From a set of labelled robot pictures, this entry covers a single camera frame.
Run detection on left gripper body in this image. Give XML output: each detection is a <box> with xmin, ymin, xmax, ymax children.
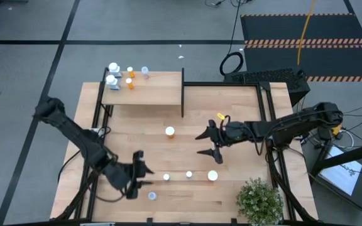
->
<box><xmin>104</xmin><ymin>150</ymin><xmax>146</xmax><ymax>200</ymax></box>

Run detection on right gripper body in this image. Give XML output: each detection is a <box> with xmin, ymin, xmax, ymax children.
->
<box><xmin>209</xmin><ymin>119</ymin><xmax>255</xmax><ymax>165</ymax></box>

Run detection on white labelled pill bottle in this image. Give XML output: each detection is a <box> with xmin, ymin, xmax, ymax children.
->
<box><xmin>105</xmin><ymin>74</ymin><xmax>121</xmax><ymax>91</ymax></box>
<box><xmin>107</xmin><ymin>62</ymin><xmax>123</xmax><ymax>78</ymax></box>

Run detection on wooden shelf black posts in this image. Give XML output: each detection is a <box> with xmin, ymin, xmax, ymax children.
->
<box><xmin>101</xmin><ymin>67</ymin><xmax>185</xmax><ymax>119</ymax></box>

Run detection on green potted plant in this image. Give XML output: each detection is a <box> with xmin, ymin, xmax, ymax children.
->
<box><xmin>236</xmin><ymin>177</ymin><xmax>285</xmax><ymax>226</ymax></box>

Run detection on white printed board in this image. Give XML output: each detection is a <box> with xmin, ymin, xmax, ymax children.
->
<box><xmin>319</xmin><ymin>144</ymin><xmax>362</xmax><ymax>197</ymax></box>

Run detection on black stand bar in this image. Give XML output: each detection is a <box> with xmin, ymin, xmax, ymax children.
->
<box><xmin>309</xmin><ymin>139</ymin><xmax>362</xmax><ymax>178</ymax></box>

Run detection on black hazard-striped floor mat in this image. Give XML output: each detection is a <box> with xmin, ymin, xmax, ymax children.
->
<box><xmin>239</xmin><ymin>13</ymin><xmax>362</xmax><ymax>83</ymax></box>

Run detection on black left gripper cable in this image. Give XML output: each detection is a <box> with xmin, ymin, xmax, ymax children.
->
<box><xmin>94</xmin><ymin>185</ymin><xmax>130</xmax><ymax>203</ymax></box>

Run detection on black arm base cable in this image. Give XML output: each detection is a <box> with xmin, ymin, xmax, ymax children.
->
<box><xmin>57</xmin><ymin>146</ymin><xmax>86</xmax><ymax>185</ymax></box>

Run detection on black coiled cable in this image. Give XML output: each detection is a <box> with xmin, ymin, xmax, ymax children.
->
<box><xmin>219</xmin><ymin>0</ymin><xmax>245</xmax><ymax>77</ymax></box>

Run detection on yellow hanging cable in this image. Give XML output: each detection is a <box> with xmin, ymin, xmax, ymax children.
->
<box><xmin>296</xmin><ymin>0</ymin><xmax>317</xmax><ymax>66</ymax></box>

